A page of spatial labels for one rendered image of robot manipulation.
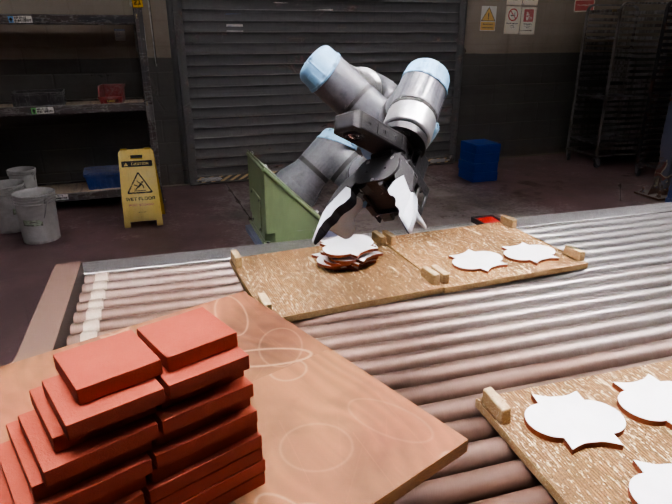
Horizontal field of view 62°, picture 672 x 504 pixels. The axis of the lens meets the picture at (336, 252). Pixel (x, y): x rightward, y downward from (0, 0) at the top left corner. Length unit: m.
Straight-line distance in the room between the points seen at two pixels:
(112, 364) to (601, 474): 0.62
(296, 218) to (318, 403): 1.01
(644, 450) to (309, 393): 0.47
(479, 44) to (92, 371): 6.67
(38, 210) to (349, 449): 4.12
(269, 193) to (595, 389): 1.01
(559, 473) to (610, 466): 0.07
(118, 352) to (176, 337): 0.05
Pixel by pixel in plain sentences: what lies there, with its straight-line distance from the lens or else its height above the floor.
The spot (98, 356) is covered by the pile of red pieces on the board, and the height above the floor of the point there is 1.21.
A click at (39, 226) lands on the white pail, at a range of 4.66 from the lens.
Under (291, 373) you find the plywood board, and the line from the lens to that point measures 0.77.
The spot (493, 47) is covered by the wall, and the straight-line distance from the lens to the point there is 7.10.
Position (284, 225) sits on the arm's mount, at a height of 0.93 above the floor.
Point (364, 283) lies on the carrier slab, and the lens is 1.27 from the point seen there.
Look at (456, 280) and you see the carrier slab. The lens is 1.31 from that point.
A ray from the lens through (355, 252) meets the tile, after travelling 1.31.
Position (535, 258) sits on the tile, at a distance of 1.47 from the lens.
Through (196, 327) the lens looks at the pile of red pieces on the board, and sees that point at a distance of 0.54.
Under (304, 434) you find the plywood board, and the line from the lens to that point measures 0.67.
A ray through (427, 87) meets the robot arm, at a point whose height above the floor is 1.39.
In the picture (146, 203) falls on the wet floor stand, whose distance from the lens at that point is 4.75.
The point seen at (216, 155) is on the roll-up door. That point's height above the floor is 0.30.
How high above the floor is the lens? 1.47
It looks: 21 degrees down
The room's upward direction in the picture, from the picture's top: straight up
